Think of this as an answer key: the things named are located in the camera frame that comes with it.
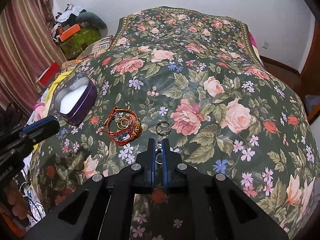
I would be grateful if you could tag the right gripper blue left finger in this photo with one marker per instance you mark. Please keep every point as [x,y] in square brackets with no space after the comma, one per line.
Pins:
[146,160]

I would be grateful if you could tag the small silver ring charm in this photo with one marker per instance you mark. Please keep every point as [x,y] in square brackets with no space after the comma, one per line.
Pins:
[158,157]

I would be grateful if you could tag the striped red curtain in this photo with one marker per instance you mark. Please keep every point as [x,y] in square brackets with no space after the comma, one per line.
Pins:
[27,50]

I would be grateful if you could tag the orange shoe box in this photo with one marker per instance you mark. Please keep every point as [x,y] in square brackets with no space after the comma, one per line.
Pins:
[69,32]

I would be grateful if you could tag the white wall socket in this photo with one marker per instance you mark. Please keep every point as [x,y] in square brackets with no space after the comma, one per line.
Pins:
[265,45]

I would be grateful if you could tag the purple heart jewelry box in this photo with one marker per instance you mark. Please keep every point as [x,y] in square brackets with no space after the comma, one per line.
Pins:
[74,101]

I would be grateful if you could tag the grey green pillow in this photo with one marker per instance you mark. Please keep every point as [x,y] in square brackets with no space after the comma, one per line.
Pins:
[92,19]

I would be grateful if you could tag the white clothes pile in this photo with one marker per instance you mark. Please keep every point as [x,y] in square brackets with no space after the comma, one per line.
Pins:
[71,10]

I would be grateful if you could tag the striped patchwork quilt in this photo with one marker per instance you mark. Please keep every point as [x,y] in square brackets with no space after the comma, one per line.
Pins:
[92,51]

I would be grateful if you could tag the green patterned storage box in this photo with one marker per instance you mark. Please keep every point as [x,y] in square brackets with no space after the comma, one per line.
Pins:
[78,42]

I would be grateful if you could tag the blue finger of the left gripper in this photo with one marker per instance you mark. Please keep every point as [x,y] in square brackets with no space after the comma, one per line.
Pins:
[42,129]

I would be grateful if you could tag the dark metal bangle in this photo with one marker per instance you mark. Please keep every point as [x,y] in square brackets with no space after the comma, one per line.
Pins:
[163,128]

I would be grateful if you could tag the red white box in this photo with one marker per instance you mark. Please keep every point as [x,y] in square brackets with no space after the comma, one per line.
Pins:
[48,75]

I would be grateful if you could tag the yellow blanket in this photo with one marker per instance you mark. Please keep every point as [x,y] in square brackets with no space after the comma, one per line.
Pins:
[42,106]

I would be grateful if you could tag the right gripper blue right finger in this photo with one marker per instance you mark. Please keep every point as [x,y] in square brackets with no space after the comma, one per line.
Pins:
[170,160]

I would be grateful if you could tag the floral green bedspread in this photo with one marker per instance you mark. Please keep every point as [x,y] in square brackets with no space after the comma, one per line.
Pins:
[203,75]

